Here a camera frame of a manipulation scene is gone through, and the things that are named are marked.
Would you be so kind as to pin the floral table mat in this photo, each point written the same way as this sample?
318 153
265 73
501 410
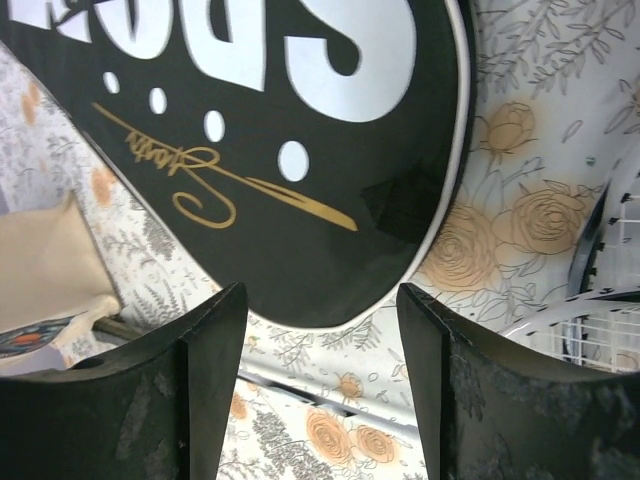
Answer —
558 104

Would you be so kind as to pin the white racket black handle right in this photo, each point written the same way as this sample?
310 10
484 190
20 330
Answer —
607 253

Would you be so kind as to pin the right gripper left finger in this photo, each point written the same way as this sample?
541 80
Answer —
156 407

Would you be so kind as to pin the beige canvas tote bag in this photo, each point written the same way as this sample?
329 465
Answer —
54 287

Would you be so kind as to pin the black sport racket cover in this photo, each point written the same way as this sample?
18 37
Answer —
307 149

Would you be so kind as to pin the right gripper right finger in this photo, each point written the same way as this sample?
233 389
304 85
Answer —
488 407

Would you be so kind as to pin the white racket black handle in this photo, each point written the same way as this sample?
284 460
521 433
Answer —
607 253
575 325

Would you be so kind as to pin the white racket black handle front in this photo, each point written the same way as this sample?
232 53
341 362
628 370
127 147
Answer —
575 325

